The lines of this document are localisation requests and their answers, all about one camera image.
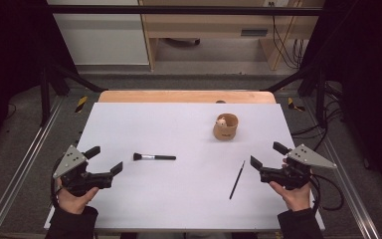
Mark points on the thin black brush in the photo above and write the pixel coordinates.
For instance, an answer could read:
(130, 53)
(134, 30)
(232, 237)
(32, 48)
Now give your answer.
(237, 180)

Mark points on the yellow black tape strip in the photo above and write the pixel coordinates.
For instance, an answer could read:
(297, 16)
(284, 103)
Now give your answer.
(291, 104)
(81, 104)

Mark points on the wooden table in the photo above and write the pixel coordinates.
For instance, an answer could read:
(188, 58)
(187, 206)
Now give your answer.
(165, 96)

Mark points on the white cabinet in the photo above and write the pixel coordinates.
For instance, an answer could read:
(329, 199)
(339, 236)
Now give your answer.
(102, 40)

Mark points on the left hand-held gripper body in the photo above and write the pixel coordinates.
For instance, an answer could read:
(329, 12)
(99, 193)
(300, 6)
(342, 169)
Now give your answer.
(70, 159)

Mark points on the dark curtain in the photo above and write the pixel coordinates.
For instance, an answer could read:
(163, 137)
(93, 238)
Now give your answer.
(10, 49)
(371, 66)

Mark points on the brown cup with animal figure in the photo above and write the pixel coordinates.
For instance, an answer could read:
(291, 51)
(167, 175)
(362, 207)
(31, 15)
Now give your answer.
(225, 132)

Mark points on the light wooden desk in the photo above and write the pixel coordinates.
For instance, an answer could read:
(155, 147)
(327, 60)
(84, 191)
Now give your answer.
(212, 25)

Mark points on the black metal crossbar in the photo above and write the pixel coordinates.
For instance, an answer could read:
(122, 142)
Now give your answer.
(179, 10)

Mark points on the person's right hand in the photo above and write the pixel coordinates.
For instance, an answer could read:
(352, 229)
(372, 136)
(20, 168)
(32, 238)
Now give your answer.
(296, 198)

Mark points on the black metal stand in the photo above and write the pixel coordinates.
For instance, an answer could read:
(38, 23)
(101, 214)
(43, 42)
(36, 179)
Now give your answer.
(320, 99)
(45, 99)

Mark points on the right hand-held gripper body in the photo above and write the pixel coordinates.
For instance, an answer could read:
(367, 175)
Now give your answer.
(306, 157)

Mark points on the white table board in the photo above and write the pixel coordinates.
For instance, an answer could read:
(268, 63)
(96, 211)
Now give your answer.
(179, 192)

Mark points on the person's left hand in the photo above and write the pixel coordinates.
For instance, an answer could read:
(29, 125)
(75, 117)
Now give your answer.
(74, 200)

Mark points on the aluminium floor rail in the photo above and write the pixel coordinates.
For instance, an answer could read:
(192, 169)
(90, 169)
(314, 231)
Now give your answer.
(20, 166)
(351, 192)

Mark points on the grey desk label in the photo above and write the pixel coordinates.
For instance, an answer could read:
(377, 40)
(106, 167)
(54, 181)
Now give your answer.
(254, 32)

